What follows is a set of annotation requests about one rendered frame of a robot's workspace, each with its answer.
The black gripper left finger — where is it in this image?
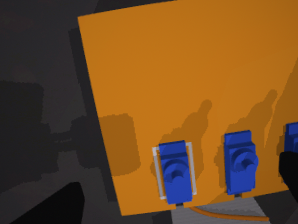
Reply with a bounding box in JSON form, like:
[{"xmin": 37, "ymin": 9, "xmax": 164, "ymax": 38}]
[{"xmin": 9, "ymin": 181, "xmax": 85, "ymax": 224}]

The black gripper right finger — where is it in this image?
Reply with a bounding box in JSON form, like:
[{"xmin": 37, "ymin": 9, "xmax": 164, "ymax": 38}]
[{"xmin": 278, "ymin": 151, "xmax": 298, "ymax": 202}]

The orange flat deck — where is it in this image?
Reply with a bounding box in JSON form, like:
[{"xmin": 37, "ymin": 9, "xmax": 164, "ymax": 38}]
[{"xmin": 78, "ymin": 0, "xmax": 298, "ymax": 216}]

